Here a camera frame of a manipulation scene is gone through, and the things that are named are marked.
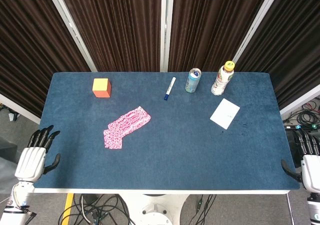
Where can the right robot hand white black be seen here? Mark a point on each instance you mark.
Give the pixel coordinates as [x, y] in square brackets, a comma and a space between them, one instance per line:
[311, 170]

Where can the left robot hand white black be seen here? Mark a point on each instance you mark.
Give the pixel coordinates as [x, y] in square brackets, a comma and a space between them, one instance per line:
[30, 162]

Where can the pink patterned cloth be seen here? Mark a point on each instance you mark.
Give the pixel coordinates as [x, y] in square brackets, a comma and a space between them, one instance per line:
[130, 120]

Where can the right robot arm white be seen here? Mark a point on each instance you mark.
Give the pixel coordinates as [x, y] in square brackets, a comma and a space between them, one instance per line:
[314, 207]

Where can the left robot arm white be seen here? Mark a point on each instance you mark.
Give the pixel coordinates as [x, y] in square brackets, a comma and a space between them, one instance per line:
[11, 210]

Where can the orange cube yellow face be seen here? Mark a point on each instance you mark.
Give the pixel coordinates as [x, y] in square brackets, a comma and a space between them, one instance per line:
[101, 88]

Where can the white blank card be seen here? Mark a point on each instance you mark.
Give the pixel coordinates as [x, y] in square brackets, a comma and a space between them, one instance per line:
[225, 113]

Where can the dark brown curtain panel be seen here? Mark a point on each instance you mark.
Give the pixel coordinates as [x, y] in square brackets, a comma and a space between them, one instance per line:
[212, 22]
[30, 47]
[117, 27]
[290, 47]

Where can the plastic bottle yellow cap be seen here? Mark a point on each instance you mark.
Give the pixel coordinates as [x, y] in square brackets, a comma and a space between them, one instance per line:
[221, 81]

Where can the blue fabric table mat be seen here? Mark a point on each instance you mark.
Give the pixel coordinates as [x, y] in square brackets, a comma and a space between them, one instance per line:
[175, 147]

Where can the light blue drink can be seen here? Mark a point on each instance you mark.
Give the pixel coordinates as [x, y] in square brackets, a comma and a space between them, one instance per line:
[192, 82]

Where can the white marker blue cap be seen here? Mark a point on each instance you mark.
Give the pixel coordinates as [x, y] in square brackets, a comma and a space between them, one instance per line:
[170, 87]

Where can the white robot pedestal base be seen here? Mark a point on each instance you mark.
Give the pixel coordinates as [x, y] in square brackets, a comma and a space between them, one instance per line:
[155, 210]

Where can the white partition frame post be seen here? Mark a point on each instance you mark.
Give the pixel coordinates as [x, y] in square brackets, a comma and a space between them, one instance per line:
[71, 27]
[167, 27]
[257, 27]

